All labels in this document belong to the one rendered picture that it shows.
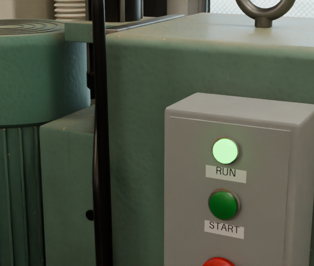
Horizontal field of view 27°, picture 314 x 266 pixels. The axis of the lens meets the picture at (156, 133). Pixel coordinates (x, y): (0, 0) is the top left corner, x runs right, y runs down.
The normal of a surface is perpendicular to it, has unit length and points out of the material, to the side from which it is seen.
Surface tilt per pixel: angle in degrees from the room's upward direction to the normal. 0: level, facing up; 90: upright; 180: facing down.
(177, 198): 90
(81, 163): 90
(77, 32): 90
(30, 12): 90
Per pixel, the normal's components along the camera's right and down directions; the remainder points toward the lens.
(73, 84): 0.87, 0.14
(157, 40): -0.31, -0.51
